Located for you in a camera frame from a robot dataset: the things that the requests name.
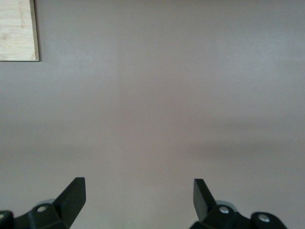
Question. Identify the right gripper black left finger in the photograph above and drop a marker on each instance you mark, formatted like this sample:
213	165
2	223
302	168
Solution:
69	202

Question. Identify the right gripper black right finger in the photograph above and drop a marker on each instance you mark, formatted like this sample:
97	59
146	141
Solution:
202	200

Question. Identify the brown table cover cloth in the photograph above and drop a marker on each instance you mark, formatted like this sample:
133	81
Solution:
166	95

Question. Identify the bamboo cutting board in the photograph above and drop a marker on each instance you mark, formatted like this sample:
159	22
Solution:
16	28

